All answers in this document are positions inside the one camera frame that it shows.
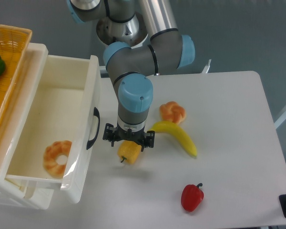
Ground white drawer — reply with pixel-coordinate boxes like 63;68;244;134
6;55;101;209

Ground white plastic drawer cabinet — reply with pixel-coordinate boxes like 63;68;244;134
0;43;53;209

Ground yellow banana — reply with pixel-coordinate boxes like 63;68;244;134
149;121;197;157

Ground red bell pepper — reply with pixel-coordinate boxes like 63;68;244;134
181;183;204;212

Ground orange woven basket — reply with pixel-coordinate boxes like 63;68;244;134
0;24;32;125

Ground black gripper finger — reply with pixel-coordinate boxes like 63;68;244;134
102;123;117;146
141;130;155;152

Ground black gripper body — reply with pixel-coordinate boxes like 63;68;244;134
114;125;144;145

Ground ring-shaped bread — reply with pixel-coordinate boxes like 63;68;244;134
43;140;72;178

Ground yellow bell pepper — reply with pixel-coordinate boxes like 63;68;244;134
117;141;142;164

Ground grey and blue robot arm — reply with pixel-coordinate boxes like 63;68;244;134
67;0;195;148

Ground knotted bread roll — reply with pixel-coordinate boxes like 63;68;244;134
159;101;187;125

